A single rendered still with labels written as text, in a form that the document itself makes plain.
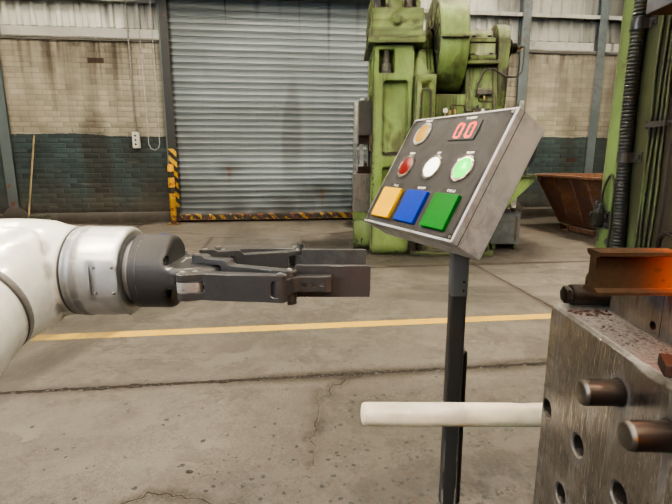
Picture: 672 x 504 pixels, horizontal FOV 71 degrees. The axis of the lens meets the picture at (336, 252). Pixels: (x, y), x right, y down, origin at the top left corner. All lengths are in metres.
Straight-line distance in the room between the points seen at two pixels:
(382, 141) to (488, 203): 4.53
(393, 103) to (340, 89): 3.15
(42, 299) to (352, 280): 0.28
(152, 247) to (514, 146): 0.68
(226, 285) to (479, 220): 0.58
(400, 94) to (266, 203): 3.79
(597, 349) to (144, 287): 0.49
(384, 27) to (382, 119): 0.94
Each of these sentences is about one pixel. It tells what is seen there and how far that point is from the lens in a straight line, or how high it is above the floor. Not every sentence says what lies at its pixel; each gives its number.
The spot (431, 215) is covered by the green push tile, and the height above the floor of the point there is 1.00.
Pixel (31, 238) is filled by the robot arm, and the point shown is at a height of 1.04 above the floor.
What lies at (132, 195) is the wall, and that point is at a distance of 8.81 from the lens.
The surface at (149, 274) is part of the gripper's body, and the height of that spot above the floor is 1.00.
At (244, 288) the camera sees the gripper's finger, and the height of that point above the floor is 1.00.
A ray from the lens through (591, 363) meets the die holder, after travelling 0.63.
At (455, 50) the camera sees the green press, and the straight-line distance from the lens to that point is 5.54.
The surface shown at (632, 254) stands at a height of 1.02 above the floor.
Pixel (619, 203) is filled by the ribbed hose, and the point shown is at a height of 1.03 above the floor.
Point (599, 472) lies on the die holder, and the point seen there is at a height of 0.76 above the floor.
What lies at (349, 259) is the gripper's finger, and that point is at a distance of 0.51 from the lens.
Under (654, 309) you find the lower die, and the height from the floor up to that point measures 0.94.
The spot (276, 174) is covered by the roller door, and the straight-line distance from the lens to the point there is 8.39.
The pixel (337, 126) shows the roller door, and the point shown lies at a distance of 8.46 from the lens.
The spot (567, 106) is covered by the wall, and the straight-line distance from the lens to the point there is 10.01.
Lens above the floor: 1.11
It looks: 11 degrees down
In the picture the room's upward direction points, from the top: straight up
